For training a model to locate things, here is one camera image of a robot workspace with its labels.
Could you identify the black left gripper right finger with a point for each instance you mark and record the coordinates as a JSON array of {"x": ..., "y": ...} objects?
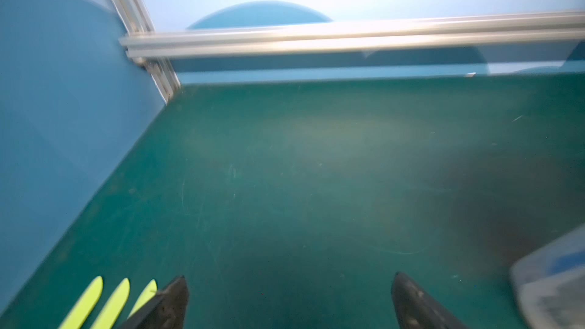
[{"x": 415, "y": 308}]

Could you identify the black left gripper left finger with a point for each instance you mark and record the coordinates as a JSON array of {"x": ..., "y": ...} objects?
[{"x": 166, "y": 310}]

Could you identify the clear blue-lid container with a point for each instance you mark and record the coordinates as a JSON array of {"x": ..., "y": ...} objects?
[{"x": 549, "y": 283}]

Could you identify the left aluminium corner post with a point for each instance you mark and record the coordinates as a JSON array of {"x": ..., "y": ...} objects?
[{"x": 136, "y": 20}]

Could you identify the horizontal aluminium back rail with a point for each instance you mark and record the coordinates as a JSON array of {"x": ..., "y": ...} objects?
[{"x": 334, "y": 37}]

